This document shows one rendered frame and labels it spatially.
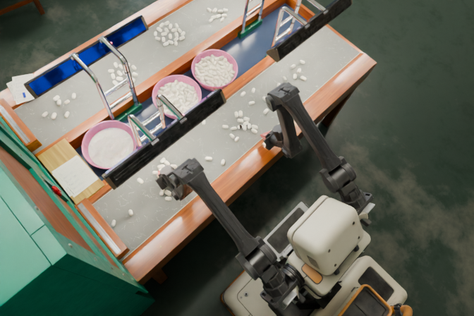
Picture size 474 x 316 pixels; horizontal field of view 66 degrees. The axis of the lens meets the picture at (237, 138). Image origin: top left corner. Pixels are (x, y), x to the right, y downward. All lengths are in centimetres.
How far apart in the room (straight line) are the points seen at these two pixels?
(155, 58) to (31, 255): 163
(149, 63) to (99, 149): 58
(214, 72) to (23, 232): 159
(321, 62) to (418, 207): 134
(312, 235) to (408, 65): 266
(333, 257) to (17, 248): 86
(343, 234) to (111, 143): 125
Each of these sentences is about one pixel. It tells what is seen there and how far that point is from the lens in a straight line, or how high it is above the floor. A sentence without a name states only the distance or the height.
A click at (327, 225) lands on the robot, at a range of 121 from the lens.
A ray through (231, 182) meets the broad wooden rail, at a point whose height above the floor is 77.
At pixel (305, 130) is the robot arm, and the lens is 134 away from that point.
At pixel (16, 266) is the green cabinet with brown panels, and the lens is 77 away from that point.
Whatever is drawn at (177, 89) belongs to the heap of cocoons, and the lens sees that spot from 209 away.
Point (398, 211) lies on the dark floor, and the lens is 294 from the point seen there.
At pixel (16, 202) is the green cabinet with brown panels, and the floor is 179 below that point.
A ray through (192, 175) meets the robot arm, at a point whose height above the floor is 138.
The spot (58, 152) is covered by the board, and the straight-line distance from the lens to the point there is 198.
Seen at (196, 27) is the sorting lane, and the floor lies 74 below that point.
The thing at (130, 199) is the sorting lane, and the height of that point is 74.
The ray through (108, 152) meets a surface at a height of 74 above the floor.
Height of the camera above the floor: 249
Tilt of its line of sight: 64 degrees down
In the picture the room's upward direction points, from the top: 13 degrees clockwise
